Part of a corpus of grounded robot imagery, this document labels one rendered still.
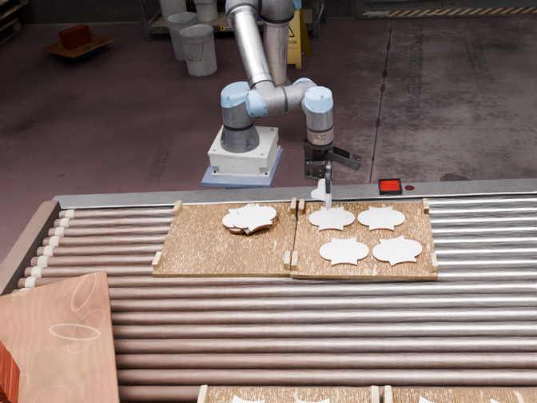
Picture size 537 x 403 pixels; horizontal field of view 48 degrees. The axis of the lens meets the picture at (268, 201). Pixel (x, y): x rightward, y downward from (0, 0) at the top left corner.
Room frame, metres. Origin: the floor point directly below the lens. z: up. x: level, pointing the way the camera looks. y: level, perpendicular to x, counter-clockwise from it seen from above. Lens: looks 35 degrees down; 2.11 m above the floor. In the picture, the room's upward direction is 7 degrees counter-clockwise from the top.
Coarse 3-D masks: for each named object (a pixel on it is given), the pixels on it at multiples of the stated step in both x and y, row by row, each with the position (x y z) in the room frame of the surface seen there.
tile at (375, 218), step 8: (376, 208) 1.55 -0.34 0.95; (384, 208) 1.55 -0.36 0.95; (360, 216) 1.52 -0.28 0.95; (368, 216) 1.52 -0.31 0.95; (376, 216) 1.51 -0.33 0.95; (384, 216) 1.51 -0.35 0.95; (392, 216) 1.50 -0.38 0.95; (400, 216) 1.50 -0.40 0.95; (360, 224) 1.49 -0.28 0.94; (368, 224) 1.48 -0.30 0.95; (376, 224) 1.47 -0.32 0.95; (384, 224) 1.47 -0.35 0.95; (392, 224) 1.46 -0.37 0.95; (400, 224) 1.46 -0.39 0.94
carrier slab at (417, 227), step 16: (320, 208) 1.60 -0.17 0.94; (352, 208) 1.58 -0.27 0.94; (368, 208) 1.57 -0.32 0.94; (400, 208) 1.55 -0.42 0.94; (416, 208) 1.54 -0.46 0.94; (304, 224) 1.53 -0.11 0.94; (352, 224) 1.50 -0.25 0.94; (416, 224) 1.46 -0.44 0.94; (304, 240) 1.45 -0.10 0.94; (320, 240) 1.44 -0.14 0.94; (368, 240) 1.41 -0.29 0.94; (416, 240) 1.39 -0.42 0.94; (432, 240) 1.38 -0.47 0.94; (304, 256) 1.37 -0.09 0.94; (368, 256) 1.34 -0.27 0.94; (304, 272) 1.30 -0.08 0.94; (320, 272) 1.30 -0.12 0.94; (336, 272) 1.29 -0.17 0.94; (352, 272) 1.28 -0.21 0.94; (368, 272) 1.27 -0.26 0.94; (384, 272) 1.27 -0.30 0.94; (400, 272) 1.26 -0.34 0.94; (416, 272) 1.25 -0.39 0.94
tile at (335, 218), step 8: (336, 208) 1.58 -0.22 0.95; (312, 216) 1.55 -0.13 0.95; (320, 216) 1.55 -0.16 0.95; (328, 216) 1.54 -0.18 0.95; (336, 216) 1.54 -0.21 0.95; (344, 216) 1.53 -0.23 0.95; (352, 216) 1.53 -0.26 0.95; (312, 224) 1.51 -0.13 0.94; (320, 224) 1.51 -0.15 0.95; (328, 224) 1.50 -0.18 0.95; (336, 224) 1.50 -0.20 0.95; (344, 224) 1.49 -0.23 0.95
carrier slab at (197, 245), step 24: (192, 216) 1.64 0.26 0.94; (216, 216) 1.63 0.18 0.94; (288, 216) 1.58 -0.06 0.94; (168, 240) 1.53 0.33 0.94; (192, 240) 1.51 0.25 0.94; (216, 240) 1.50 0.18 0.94; (240, 240) 1.49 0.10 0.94; (264, 240) 1.47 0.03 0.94; (288, 240) 1.46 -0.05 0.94; (168, 264) 1.41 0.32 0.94; (192, 264) 1.40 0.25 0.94; (216, 264) 1.39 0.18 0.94; (240, 264) 1.37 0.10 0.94; (264, 264) 1.36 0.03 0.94
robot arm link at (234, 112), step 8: (232, 88) 2.04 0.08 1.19; (240, 88) 2.03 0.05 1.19; (248, 88) 2.02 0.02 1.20; (224, 96) 2.01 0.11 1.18; (232, 96) 1.99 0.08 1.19; (240, 96) 1.98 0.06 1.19; (224, 104) 2.00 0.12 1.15; (232, 104) 1.98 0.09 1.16; (240, 104) 1.98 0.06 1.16; (224, 112) 2.01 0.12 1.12; (232, 112) 1.98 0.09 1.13; (240, 112) 1.98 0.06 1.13; (224, 120) 2.01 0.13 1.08; (232, 120) 1.98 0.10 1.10; (240, 120) 1.98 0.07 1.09; (248, 120) 1.99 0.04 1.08
